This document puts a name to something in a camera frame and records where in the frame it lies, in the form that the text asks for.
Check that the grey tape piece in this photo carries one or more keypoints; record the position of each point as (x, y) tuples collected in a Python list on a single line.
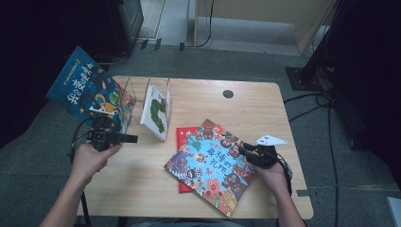
[(303, 193)]

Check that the light blue monster picture book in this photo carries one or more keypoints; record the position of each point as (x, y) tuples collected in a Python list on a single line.
[(208, 164)]

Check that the dark blue picture book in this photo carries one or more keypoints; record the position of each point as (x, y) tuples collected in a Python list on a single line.
[(82, 85)]

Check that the black metal stand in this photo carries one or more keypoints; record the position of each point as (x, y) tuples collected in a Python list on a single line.
[(299, 80)]

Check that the person's left hand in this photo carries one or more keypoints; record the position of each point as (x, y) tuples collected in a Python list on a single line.
[(88, 160)]

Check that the black tape strip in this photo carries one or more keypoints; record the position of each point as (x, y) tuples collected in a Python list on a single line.
[(182, 46), (158, 44), (144, 44)]

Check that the white caterpillar board book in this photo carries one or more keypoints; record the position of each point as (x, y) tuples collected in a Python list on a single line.
[(157, 110)]

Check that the black curtain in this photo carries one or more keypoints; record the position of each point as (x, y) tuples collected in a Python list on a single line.
[(25, 31), (372, 63)]

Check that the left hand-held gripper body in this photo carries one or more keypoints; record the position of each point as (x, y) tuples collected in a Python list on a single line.
[(101, 138)]

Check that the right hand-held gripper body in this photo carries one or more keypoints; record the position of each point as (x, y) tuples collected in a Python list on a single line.
[(266, 157)]

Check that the person's right hand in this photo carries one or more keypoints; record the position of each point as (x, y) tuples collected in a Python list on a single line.
[(274, 178)]

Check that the red picture book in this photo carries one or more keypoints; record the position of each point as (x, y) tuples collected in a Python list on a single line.
[(184, 135)]

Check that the black round table grommet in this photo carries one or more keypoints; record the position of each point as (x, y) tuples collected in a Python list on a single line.
[(228, 94)]

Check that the light grey box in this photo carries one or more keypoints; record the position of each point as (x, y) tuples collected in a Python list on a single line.
[(394, 213)]

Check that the dark cabinet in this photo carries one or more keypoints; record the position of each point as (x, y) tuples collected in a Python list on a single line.
[(126, 25)]

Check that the clear acrylic book rack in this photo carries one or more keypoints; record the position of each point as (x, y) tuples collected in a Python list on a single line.
[(131, 94)]

